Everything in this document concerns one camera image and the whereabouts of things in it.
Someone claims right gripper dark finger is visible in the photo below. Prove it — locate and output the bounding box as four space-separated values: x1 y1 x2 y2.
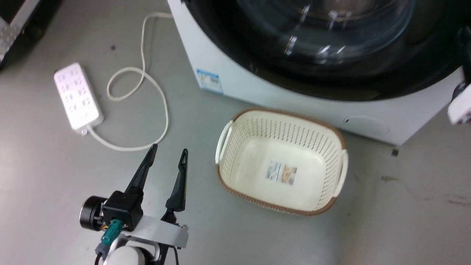
457 26 471 82

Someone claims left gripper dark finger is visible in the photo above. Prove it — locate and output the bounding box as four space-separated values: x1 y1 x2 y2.
124 144 159 196
162 149 189 223

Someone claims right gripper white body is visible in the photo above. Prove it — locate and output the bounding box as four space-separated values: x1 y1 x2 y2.
447 82 471 126

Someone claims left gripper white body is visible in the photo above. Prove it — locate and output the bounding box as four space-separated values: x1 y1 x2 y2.
121 215 190 248

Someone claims white front-load washing machine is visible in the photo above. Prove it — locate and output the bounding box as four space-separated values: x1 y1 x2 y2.
167 0 471 146

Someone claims dark glass washing machine door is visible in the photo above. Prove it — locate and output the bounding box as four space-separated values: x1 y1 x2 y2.
183 0 471 102

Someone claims cream plastic laundry basket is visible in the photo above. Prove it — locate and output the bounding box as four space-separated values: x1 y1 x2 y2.
215 107 349 216

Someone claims white power strip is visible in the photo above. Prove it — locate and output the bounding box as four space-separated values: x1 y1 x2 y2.
54 62 104 135

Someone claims printed basket label sticker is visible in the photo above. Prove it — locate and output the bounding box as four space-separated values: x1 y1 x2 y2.
266 160 298 186

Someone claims blue energy label sticker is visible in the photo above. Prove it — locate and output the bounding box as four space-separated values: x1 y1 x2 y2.
196 68 224 95

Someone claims black cabinet with metal plate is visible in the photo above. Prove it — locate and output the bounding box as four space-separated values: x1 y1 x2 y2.
0 0 62 70

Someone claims green cable connector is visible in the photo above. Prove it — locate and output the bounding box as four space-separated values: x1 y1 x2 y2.
95 219 123 257

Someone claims white power strip cable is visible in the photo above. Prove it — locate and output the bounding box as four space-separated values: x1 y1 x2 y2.
88 12 173 152

